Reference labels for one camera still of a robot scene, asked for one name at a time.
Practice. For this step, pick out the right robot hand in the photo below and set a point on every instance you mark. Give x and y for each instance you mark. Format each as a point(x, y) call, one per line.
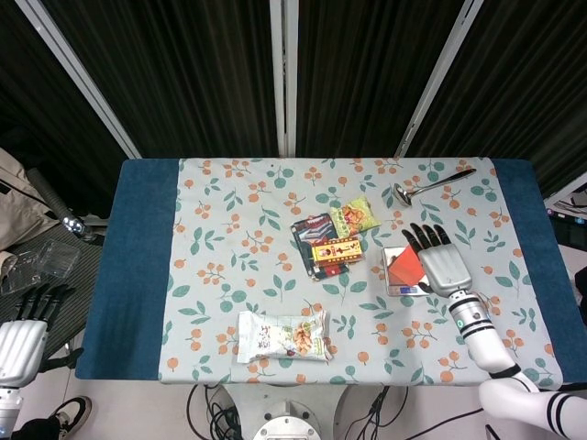
point(442, 268)

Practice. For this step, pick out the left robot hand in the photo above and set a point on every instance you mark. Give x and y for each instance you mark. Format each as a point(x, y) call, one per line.
point(20, 348)

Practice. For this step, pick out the orange cube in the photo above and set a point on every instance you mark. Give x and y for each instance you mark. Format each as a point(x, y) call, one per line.
point(406, 270)

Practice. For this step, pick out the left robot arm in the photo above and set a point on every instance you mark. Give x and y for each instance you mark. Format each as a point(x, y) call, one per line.
point(7, 408)

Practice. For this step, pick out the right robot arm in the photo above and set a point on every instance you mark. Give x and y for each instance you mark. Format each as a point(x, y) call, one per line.
point(481, 339)

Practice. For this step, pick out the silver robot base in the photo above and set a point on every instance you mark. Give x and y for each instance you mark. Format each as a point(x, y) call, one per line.
point(286, 424)

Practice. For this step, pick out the silver digital kitchen scale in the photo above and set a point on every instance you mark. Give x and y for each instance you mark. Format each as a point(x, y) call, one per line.
point(403, 290)

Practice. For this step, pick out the black white sneaker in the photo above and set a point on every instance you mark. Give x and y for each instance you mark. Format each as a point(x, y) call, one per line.
point(73, 412)

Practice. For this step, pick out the metal ladle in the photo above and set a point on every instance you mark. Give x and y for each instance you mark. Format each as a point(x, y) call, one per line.
point(400, 194)

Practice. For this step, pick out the green snack packet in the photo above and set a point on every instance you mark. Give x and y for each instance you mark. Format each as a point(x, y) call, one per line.
point(355, 215)

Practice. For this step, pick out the yellow red carton box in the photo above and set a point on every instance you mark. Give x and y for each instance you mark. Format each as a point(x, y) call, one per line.
point(335, 251)

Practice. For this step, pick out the blue table cover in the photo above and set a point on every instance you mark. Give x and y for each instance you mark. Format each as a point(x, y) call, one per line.
point(137, 275)

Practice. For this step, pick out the monitor screen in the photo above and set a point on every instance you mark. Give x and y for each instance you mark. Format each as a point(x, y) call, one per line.
point(568, 208)

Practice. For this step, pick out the beige jacket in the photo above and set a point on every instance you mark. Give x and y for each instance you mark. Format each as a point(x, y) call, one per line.
point(18, 197)

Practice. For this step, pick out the grey tube with chrome joint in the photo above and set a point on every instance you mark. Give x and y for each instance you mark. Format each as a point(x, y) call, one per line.
point(50, 194)

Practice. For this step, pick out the white peanut snack bag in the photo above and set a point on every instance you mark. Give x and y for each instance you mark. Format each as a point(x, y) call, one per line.
point(275, 337)

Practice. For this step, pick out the floral tablecloth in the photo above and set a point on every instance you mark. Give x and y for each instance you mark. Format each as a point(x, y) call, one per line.
point(229, 275)

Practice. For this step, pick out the black curtain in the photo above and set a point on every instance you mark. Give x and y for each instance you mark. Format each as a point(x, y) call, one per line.
point(192, 69)

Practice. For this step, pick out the white frame post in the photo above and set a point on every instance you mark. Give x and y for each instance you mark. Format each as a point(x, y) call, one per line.
point(78, 69)
point(283, 69)
point(435, 78)

